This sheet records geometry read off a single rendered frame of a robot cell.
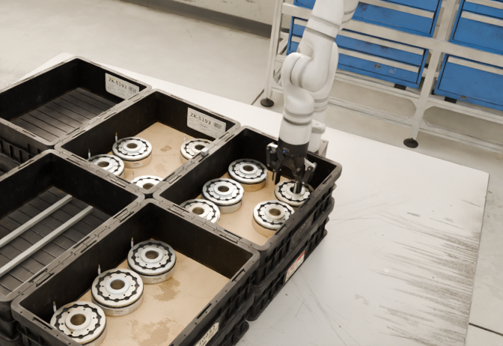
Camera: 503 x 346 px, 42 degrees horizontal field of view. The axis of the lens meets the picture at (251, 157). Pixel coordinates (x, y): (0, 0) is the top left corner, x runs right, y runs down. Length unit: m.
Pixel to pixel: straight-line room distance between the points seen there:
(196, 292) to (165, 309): 0.08
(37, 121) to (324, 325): 0.97
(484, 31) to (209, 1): 2.04
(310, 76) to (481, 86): 2.06
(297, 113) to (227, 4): 3.13
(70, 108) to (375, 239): 0.95
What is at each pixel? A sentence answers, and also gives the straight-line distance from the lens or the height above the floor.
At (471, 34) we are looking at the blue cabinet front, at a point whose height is 0.67.
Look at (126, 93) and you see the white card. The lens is 1.95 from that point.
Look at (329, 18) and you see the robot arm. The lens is 1.44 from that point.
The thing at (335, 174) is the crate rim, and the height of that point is 0.93.
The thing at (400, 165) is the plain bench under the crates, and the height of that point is 0.70.
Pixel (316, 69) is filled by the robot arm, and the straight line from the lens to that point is 1.43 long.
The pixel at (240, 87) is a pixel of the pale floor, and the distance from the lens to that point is 3.87.
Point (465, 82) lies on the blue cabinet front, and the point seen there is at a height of 0.43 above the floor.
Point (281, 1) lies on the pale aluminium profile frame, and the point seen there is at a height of 0.62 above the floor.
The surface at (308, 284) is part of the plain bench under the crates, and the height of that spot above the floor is 0.70.
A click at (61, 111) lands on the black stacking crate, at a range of 1.97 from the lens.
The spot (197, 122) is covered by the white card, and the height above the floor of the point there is 0.88.
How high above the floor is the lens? 1.84
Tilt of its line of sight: 34 degrees down
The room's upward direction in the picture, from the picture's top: 7 degrees clockwise
